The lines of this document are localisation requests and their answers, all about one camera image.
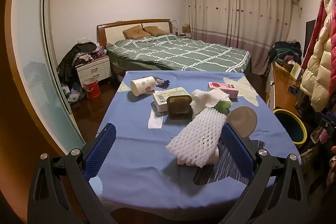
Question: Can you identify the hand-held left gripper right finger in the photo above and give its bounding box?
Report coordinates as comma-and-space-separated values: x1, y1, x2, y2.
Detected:
220, 123, 309, 224

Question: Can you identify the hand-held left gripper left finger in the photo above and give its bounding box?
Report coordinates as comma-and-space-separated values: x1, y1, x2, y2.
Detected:
28, 123, 117, 224

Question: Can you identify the white pill bottle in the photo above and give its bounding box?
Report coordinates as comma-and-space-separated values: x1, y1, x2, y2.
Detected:
177, 147, 220, 165

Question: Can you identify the yellow-rimmed dark trash bin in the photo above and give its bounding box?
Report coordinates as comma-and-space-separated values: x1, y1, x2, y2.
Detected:
272, 108, 307, 145

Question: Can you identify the large white foam net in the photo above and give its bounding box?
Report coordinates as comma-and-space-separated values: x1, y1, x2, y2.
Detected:
165, 108, 227, 168

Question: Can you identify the pink carton box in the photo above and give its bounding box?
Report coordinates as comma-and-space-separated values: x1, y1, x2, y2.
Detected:
208, 82, 239, 98

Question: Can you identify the white pink-printed paper cup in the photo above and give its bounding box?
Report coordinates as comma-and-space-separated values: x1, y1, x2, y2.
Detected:
130, 76, 157, 96

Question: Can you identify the round beige lid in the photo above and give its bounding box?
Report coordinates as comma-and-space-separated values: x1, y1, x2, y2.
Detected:
226, 106, 258, 139

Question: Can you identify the blue star-printed tablecloth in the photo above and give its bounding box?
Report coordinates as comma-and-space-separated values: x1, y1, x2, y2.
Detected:
96, 70, 301, 210

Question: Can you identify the cream down jacket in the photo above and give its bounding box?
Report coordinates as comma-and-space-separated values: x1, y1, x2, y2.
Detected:
300, 0, 336, 111

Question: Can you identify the green paper box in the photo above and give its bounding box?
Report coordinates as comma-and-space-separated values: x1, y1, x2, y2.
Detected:
290, 63, 303, 80

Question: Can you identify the wooden desk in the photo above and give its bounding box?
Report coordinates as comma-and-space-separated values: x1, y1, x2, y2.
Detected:
270, 61, 302, 117

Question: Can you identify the red bucket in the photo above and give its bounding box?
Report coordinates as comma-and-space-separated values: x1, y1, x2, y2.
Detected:
83, 78, 101, 99

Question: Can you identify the brown plastic food container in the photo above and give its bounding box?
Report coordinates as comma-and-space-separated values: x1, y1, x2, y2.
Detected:
167, 95, 191, 119

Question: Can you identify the white cardboard medicine box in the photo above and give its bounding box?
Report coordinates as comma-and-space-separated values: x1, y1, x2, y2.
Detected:
153, 87, 190, 112

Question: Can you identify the white nightstand with drawers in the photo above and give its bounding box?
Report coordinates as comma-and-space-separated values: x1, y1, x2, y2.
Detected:
76, 55, 111, 83

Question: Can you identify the colourful clothes pile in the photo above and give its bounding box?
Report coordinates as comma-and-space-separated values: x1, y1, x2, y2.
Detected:
268, 41, 302, 67

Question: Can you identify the small blue red wrapper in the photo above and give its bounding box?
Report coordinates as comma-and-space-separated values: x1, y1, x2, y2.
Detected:
154, 77, 170, 88

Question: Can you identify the black television screen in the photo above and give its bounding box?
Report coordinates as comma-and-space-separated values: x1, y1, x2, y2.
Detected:
304, 19, 317, 56

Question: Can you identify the black jacket clothes pile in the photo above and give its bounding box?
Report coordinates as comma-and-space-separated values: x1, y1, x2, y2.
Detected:
57, 42, 107, 83

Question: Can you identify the red dotted down jacket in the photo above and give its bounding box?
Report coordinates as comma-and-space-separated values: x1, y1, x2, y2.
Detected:
302, 0, 336, 69

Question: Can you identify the green checked quilt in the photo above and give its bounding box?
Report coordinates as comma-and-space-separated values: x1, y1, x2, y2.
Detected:
106, 34, 251, 73

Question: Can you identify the glass sliding wardrobe door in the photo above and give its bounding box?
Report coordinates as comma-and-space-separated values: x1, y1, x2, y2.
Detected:
10, 0, 86, 153

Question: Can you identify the wooden bed with white headboard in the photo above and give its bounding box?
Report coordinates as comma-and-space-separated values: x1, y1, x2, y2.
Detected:
97, 19, 252, 77

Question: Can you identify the brown pillow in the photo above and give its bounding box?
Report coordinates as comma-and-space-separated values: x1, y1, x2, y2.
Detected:
144, 26, 168, 37
123, 25, 151, 39

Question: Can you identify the pink and white curtain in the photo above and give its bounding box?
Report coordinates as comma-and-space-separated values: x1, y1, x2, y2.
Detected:
186, 0, 294, 75

